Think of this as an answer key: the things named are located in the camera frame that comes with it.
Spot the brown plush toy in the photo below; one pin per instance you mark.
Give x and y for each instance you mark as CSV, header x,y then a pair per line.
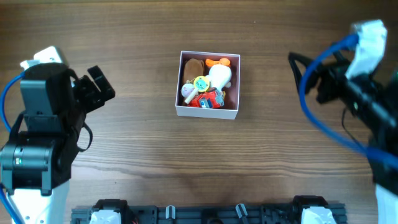
x,y
192,69

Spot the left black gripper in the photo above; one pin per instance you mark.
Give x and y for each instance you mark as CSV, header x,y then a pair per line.
x,y
97,98

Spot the yellow face rattle drum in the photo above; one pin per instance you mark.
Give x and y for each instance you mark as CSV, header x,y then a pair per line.
x,y
201,84

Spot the red toy truck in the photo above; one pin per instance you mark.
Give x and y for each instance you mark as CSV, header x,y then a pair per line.
x,y
211,99

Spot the pink face rattle drum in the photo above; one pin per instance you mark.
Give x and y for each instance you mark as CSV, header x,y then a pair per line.
x,y
186,89

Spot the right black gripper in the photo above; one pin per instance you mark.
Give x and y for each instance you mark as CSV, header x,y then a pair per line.
x,y
329,73

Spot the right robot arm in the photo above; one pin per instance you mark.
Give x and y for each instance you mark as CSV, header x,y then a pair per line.
x,y
376,106

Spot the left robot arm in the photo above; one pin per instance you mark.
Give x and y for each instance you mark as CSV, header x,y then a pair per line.
x,y
36,161

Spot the white box with pink interior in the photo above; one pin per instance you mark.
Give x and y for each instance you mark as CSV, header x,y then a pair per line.
x,y
231,100

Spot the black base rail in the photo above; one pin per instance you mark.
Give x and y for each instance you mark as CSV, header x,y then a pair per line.
x,y
302,209

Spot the white plush duck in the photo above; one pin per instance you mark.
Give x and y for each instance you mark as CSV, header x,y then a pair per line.
x,y
220,73

